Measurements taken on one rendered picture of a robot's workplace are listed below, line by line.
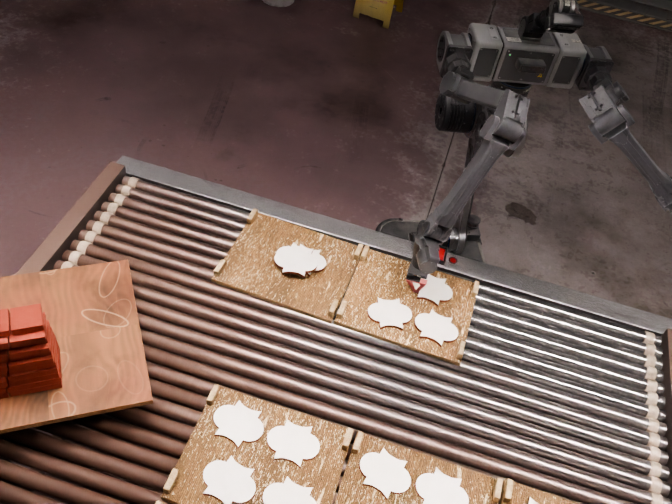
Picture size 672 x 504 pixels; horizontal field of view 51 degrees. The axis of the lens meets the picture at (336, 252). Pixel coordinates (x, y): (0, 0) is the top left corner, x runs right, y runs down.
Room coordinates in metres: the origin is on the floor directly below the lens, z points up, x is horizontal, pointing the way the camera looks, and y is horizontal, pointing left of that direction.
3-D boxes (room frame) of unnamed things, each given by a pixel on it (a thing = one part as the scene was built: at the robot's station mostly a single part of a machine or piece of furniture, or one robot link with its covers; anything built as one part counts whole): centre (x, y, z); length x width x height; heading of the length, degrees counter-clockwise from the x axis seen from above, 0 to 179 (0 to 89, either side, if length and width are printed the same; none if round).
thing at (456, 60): (2.14, -0.28, 1.45); 0.09 x 0.08 x 0.12; 101
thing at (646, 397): (1.49, -0.13, 0.90); 1.95 x 0.05 x 0.05; 82
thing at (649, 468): (1.24, -0.09, 0.90); 1.95 x 0.05 x 0.05; 82
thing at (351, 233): (1.81, -0.17, 0.89); 2.08 x 0.09 x 0.06; 82
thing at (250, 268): (1.60, 0.14, 0.93); 0.41 x 0.35 x 0.02; 80
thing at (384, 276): (1.53, -0.27, 0.93); 0.41 x 0.35 x 0.02; 81
